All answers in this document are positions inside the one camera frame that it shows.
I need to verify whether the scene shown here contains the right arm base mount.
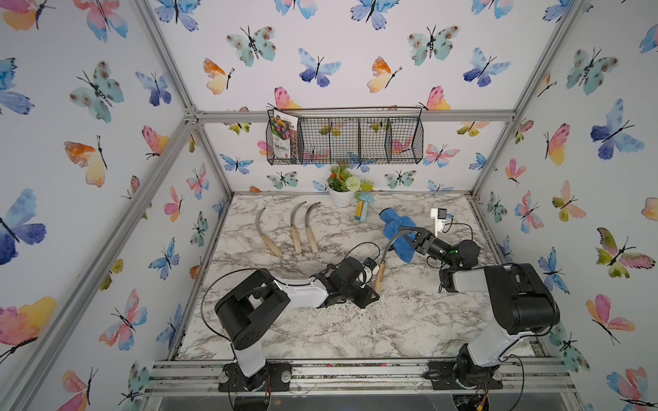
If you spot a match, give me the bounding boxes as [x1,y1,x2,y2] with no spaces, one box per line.
[423,344,503,390]

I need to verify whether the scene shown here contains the sickle wooden handle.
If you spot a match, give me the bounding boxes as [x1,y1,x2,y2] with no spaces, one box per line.
[255,206,284,259]
[374,232,415,294]
[290,201,306,254]
[304,202,320,253]

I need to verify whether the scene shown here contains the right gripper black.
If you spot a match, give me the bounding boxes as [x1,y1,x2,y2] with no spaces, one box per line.
[399,228,455,274]

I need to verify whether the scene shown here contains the teal garden trowel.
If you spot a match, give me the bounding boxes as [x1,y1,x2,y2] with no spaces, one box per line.
[359,191,375,223]

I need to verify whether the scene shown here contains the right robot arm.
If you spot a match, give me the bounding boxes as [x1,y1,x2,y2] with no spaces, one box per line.
[390,226,560,388]

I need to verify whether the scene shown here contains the white pot with plant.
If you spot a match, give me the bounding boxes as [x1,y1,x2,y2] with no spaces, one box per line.
[327,163,375,208]

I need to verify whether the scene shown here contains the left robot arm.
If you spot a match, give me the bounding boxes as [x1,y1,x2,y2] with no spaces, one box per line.
[214,257,380,380]

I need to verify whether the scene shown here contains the seed packet in basket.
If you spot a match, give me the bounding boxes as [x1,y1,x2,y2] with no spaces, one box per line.
[269,110,298,160]

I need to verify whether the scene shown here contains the yellow handled garden tool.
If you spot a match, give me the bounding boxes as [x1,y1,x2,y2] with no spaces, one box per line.
[354,200,364,221]

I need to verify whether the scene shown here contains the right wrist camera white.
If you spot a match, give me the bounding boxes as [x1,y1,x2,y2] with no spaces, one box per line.
[430,208,448,236]

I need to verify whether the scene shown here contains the blue microfiber rag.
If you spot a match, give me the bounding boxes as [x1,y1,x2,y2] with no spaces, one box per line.
[380,208,416,264]

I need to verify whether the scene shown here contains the black wire wall basket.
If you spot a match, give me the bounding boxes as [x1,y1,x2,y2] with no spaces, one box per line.
[266,106,424,165]

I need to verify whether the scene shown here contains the aluminium front rail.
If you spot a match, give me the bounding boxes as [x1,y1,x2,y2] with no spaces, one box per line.
[146,357,576,397]

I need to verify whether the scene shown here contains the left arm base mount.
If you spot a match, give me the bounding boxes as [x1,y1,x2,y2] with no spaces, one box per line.
[218,361,292,393]

